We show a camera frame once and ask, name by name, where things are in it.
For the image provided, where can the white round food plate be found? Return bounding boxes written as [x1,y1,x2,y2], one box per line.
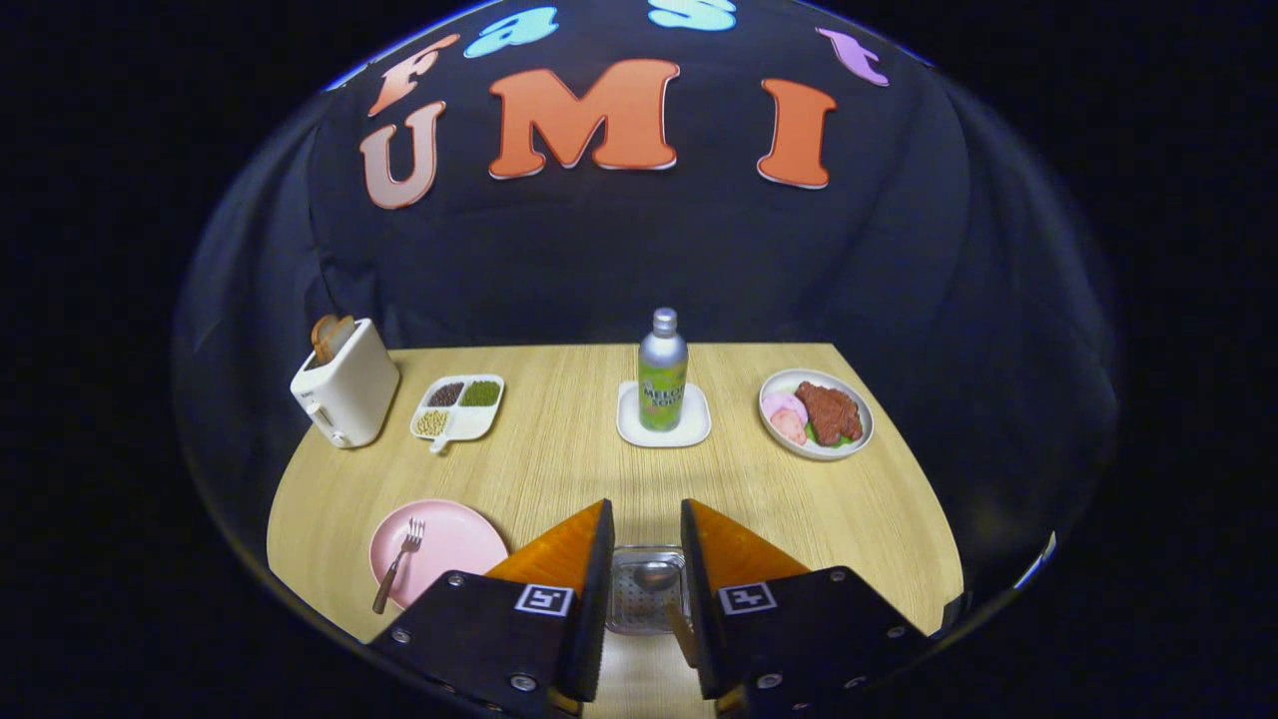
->
[758,368,876,461]

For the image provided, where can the wooden-handled metal spoon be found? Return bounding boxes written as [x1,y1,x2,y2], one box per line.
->
[633,560,698,668]

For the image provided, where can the brown toast slice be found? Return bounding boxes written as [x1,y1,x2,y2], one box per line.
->
[311,315,357,365]

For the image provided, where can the wooden-handled metal fork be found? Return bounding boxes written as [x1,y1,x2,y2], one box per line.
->
[372,518,427,615]

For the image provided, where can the brown meat piece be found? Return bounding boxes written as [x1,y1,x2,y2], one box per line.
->
[795,380,865,446]

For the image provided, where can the pink round plate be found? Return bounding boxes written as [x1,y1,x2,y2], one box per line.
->
[368,499,510,611]

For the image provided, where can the metal wire cutlery rack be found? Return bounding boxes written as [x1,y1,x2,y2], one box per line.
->
[604,544,695,636]

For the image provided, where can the white square coaster plate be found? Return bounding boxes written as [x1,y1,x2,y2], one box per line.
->
[616,380,712,448]

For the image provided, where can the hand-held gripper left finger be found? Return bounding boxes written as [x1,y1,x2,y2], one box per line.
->
[367,498,616,718]

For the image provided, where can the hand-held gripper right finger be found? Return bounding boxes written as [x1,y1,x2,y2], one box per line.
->
[681,498,936,718]

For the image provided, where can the pink ham slices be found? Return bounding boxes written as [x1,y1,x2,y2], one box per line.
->
[761,390,810,446]

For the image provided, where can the white divided dish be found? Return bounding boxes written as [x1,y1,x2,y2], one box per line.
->
[410,373,506,455]

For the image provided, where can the white toaster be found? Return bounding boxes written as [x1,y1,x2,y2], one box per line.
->
[290,318,401,449]

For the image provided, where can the silver green-label drink bottle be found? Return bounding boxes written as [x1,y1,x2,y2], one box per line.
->
[637,308,690,433]

